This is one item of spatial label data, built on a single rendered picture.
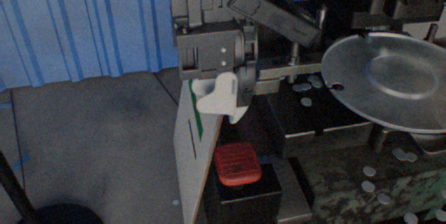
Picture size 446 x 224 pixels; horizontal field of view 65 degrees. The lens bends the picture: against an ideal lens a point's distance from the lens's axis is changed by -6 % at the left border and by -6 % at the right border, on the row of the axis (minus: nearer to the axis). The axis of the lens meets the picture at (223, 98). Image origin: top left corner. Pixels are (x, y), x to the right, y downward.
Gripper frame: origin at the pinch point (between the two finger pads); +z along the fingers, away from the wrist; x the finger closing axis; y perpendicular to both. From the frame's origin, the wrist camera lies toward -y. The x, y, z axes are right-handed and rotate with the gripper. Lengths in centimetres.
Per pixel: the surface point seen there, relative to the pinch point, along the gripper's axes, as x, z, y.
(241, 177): 3.5, 8.6, 0.1
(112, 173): -67, 85, 33
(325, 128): -8.1, 14.1, -18.4
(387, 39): -22.1, 6.0, -37.2
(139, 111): -104, 85, 20
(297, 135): -7.8, 14.4, -13.0
